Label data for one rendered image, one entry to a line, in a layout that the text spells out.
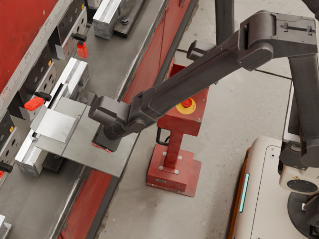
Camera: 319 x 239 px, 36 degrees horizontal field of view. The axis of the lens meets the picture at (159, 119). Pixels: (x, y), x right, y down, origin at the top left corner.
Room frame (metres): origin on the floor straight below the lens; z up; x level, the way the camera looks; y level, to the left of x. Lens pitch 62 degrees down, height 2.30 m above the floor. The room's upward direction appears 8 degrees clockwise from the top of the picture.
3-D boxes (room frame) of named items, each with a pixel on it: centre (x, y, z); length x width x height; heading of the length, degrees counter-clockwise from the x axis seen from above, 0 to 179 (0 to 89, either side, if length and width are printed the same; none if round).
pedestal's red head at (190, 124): (0.92, -0.08, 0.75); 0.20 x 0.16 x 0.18; 173
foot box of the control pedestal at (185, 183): (0.92, -0.11, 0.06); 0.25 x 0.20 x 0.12; 83
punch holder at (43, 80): (0.61, 0.35, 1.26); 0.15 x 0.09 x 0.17; 167
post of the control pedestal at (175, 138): (0.92, -0.08, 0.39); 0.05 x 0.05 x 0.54; 83
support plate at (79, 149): (0.60, 0.20, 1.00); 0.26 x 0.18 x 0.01; 77
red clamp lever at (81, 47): (0.77, 0.25, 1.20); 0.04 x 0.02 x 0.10; 77
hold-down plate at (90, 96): (0.66, 0.28, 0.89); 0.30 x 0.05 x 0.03; 167
